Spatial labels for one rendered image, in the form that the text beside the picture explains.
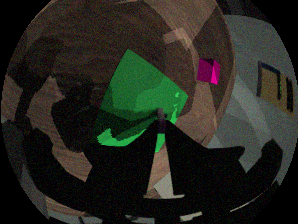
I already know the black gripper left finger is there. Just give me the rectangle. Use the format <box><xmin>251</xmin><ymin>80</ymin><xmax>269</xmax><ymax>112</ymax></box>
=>
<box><xmin>82</xmin><ymin>119</ymin><xmax>158</xmax><ymax>196</ymax></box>

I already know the dark grey panel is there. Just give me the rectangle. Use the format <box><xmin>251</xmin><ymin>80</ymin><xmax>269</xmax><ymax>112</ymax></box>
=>
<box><xmin>153</xmin><ymin>172</ymin><xmax>249</xmax><ymax>221</ymax></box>

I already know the small magenta block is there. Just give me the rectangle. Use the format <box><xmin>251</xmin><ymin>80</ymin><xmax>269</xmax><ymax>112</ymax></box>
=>
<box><xmin>197</xmin><ymin>59</ymin><xmax>221</xmax><ymax>85</ymax></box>

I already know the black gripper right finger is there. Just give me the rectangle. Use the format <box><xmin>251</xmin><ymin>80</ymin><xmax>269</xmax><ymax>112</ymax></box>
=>
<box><xmin>165</xmin><ymin>120</ymin><xmax>245</xmax><ymax>196</ymax></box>

